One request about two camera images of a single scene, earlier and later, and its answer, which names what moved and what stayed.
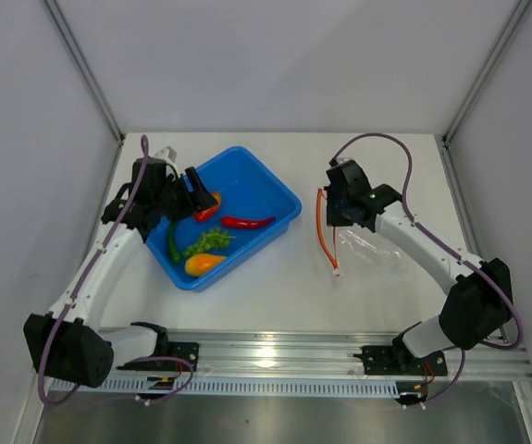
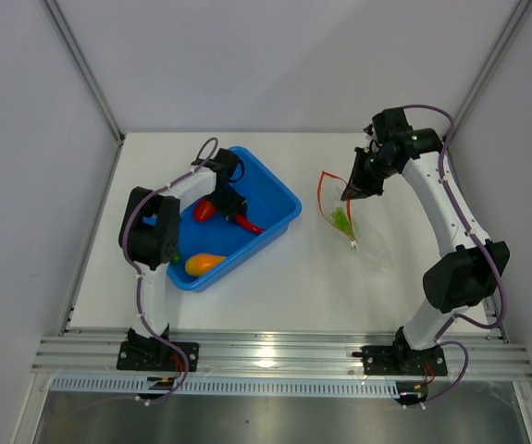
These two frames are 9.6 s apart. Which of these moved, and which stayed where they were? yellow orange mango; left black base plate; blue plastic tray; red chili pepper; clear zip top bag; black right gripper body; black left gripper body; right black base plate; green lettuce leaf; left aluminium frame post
Moved: clear zip top bag; black right gripper body; black left gripper body; green lettuce leaf; red chili pepper
Stayed: yellow orange mango; left aluminium frame post; right black base plate; left black base plate; blue plastic tray
